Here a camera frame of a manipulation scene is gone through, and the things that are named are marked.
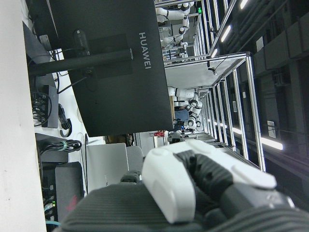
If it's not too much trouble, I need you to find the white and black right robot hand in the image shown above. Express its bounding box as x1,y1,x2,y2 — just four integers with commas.
59,139,309,232

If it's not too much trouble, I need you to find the grey chair back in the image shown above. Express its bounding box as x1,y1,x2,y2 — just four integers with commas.
126,146,145,175

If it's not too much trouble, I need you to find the silver laptop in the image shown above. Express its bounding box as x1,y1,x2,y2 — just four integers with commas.
86,143,128,191

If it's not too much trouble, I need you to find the person in blue shirt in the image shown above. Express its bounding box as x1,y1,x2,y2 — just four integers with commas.
174,110,190,121

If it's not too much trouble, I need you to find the white humanoid robot inside cage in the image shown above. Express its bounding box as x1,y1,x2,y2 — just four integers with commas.
168,86,203,133

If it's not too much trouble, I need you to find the black Huawei monitor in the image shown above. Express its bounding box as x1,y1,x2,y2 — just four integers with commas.
47,0,174,137

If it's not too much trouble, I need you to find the black computer case red logo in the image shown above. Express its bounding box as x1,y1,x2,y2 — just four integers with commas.
54,161,84,220

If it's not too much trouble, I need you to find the long ceiling light strip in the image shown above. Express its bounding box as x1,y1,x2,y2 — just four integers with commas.
261,137,283,151

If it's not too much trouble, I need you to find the short ceiling light strip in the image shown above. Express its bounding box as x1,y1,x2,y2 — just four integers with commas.
220,25,232,41

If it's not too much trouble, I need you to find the white humanoid robot by exit sign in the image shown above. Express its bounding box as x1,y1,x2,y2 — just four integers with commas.
155,1,194,58

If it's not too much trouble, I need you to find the black cable bundle green tie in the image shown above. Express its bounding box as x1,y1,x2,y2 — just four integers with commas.
38,139,82,153

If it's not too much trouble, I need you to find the aluminium frame cage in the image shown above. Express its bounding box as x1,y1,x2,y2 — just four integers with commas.
166,52,266,172

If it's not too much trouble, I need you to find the black network switch with cables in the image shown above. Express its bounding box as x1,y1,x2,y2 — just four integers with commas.
31,85,59,128

